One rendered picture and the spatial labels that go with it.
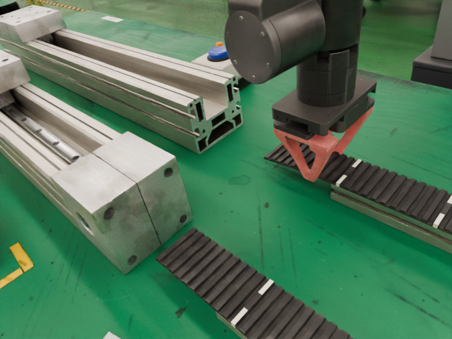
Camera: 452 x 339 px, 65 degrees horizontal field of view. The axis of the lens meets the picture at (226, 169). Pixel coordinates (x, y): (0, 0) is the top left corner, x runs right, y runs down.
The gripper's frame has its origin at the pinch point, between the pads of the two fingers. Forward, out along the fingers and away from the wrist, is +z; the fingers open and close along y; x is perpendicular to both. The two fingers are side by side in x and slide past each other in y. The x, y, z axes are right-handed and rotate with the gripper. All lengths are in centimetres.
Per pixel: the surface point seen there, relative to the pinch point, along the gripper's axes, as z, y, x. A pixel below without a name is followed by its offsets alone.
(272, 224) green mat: 3.2, 9.0, -0.7
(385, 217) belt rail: 2.1, 1.9, 8.9
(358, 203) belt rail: 1.9, 1.9, 5.8
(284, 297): -0.3, 17.1, 7.2
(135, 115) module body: 1.4, 4.9, -33.1
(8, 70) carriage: -8, 16, -50
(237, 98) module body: -1.6, -4.5, -17.6
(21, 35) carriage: -6, 5, -75
